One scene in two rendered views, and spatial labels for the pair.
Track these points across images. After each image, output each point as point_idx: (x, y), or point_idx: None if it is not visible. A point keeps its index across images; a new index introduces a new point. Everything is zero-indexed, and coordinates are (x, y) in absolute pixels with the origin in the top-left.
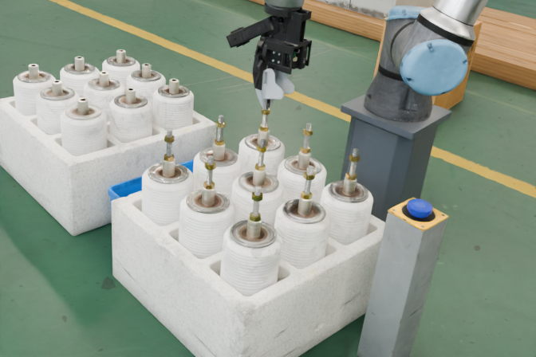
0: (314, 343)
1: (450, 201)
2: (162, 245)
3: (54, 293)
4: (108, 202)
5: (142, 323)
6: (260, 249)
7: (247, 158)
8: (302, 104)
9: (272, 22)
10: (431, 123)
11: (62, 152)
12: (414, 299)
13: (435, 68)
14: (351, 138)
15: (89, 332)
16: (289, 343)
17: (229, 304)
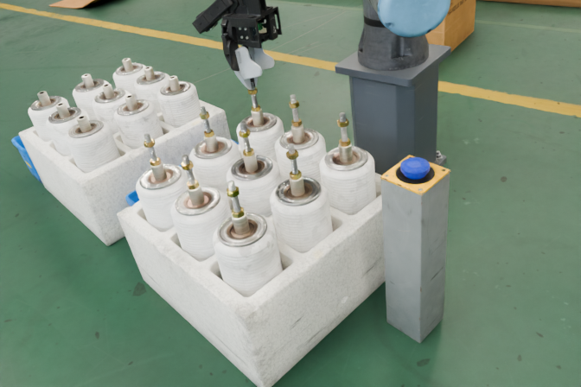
0: (341, 318)
1: (471, 135)
2: (163, 252)
3: (88, 309)
4: None
5: (170, 326)
6: (249, 246)
7: None
8: (320, 69)
9: None
10: (430, 64)
11: (75, 172)
12: (430, 263)
13: (414, 5)
14: (353, 97)
15: (120, 345)
16: (311, 326)
17: (229, 309)
